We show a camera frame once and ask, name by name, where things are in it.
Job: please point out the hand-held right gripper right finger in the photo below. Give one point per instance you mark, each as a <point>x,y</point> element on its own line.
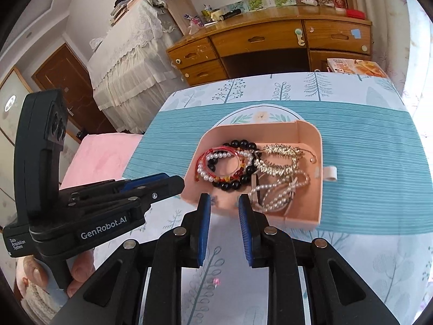
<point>247,233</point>

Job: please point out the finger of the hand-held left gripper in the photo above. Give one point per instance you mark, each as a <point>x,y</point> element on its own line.
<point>165,186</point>
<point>145,180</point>

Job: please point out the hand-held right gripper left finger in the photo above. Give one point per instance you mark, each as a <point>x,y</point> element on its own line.
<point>203,230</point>

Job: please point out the pale pink smartwatch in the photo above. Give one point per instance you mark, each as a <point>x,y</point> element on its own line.
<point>254,184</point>

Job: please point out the pink jewelry box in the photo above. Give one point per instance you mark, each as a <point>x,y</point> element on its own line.
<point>304,210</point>

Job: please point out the gold rhinestone hair comb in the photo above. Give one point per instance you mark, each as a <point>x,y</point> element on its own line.
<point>270,169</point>

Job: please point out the person's left hand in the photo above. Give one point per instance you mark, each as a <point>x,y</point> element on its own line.
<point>81,270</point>

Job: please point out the small pink earring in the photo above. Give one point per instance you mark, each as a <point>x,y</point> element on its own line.
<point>216,281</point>

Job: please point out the brown wooden door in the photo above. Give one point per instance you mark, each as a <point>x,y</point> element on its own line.
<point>67,84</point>

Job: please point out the white lace covered furniture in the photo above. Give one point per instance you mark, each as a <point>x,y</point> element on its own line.
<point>135,74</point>

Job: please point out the stack of books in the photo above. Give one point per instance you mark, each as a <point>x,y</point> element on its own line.
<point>125,10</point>

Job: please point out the yellow cup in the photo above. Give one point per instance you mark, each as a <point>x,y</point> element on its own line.
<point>213,15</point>

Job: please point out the black flashlight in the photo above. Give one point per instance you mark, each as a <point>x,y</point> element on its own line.
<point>231,14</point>

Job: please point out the wooden desk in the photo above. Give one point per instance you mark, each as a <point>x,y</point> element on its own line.
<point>270,23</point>

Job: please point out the orange cover magazine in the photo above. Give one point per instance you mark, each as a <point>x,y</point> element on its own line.
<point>358,67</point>

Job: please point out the white drawer latch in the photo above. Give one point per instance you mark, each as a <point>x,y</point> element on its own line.
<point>299,37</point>

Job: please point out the blue sticker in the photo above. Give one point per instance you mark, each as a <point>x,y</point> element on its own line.
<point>355,33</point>

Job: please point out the white tube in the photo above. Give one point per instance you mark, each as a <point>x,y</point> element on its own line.
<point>309,2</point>

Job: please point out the small red box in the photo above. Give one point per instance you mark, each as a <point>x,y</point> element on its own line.
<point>356,14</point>

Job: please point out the leaf print curtain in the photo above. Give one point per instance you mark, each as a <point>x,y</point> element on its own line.
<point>406,40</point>

